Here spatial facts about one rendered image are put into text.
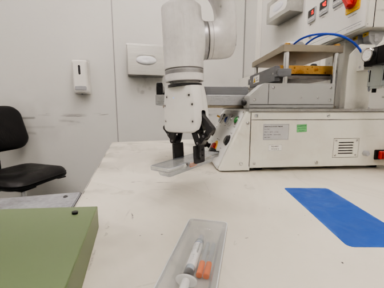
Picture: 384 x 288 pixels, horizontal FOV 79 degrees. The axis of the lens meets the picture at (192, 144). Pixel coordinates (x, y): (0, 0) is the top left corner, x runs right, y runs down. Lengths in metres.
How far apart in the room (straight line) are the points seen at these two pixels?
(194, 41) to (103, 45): 1.76
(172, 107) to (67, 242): 0.33
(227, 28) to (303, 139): 0.39
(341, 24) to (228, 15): 0.50
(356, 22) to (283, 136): 0.39
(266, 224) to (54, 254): 0.29
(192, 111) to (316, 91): 0.40
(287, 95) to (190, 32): 0.34
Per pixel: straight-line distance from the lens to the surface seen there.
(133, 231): 0.38
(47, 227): 0.34
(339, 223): 0.46
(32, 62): 2.31
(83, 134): 2.21
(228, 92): 0.72
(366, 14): 0.87
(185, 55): 0.49
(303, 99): 0.74
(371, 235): 0.44
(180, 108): 0.50
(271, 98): 0.70
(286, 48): 0.76
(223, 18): 0.53
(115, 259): 0.33
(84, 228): 0.33
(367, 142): 0.86
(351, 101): 0.83
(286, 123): 0.71
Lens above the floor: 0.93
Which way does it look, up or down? 9 degrees down
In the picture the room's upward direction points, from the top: straight up
